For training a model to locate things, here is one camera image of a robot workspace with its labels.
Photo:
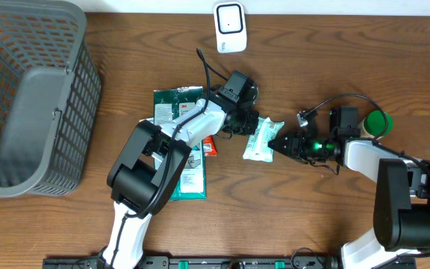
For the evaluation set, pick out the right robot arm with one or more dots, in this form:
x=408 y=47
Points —
x=401 y=218

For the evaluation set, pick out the red snack bag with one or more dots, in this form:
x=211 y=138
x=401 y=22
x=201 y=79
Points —
x=209 y=146

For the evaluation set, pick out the white barcode scanner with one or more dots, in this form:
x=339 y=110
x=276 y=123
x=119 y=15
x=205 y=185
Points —
x=230 y=26

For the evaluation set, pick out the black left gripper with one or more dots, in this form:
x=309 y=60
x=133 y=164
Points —
x=251 y=131

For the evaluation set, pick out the light green wrapper packet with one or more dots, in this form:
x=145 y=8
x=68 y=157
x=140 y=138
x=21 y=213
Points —
x=257 y=146

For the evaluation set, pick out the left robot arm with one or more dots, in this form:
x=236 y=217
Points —
x=145 y=174

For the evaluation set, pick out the green 3M gloves package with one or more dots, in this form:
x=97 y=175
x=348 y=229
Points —
x=168 y=105

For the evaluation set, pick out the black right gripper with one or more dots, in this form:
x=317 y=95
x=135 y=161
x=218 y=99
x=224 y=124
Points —
x=294 y=138

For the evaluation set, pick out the green lid jar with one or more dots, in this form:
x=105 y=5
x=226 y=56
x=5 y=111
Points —
x=373 y=125

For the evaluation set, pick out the grey plastic mesh basket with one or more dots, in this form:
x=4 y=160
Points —
x=49 y=95

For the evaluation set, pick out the orange Kleenex tissue pack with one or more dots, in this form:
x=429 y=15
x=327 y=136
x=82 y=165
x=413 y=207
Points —
x=150 y=120

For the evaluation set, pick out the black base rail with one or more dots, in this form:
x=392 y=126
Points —
x=165 y=262

